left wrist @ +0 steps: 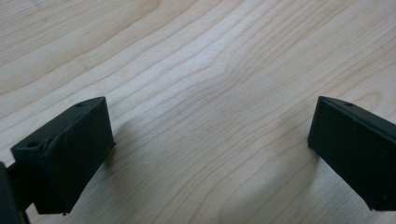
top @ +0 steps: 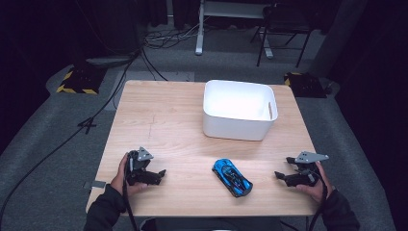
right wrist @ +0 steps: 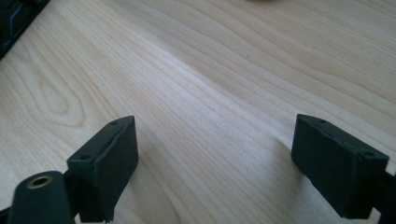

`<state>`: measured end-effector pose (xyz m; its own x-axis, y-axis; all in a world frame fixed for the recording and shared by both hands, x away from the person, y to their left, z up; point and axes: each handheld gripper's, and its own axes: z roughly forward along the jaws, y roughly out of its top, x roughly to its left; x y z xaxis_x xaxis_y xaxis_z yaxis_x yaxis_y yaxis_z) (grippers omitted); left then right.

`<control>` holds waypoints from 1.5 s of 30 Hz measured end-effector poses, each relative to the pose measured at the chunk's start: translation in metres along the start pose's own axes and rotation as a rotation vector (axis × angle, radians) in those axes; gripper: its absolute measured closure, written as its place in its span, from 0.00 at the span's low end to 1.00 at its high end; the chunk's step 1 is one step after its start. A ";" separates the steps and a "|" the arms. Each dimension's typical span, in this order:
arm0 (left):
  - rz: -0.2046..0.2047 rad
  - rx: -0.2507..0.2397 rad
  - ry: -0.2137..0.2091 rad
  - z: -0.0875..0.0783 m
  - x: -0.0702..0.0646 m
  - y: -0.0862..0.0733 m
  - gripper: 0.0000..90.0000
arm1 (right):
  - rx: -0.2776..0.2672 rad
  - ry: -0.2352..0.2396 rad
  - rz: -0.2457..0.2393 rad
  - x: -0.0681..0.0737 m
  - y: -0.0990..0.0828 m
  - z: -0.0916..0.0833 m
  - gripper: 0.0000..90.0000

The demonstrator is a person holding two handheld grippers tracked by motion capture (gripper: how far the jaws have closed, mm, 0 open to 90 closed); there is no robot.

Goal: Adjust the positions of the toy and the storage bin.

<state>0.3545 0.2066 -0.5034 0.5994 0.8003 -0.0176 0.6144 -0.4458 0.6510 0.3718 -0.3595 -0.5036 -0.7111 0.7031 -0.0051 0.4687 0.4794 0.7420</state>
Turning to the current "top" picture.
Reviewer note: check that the black yellow striped stand base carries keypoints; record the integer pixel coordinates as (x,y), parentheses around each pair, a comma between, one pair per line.
(81,81)

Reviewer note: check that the white desk frame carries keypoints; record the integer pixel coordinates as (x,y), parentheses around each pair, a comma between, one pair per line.
(200,32)

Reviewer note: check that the person's right hand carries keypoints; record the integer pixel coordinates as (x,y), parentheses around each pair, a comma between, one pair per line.
(317,189)

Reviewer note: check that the white plastic bin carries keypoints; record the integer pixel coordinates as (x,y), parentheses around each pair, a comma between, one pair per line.
(239,110)

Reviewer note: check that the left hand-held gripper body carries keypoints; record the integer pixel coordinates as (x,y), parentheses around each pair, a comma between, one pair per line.
(138,164)

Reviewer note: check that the black stand base yellow corner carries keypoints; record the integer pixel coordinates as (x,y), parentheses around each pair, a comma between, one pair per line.
(304,85)

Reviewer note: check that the grey tape strip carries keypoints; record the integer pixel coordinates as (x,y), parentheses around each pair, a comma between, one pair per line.
(97,184)

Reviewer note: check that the blue toy car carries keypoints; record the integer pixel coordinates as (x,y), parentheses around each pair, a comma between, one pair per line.
(232,177)

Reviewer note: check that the grey flat stand foot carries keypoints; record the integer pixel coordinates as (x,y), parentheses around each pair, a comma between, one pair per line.
(107,61)

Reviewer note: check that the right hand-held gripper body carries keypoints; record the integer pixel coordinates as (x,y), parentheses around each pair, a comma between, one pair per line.
(306,173)

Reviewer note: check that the black chair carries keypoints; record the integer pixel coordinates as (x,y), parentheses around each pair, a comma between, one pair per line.
(284,25)

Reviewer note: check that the person's left hand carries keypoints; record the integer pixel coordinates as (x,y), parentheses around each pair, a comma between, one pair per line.
(119,179)

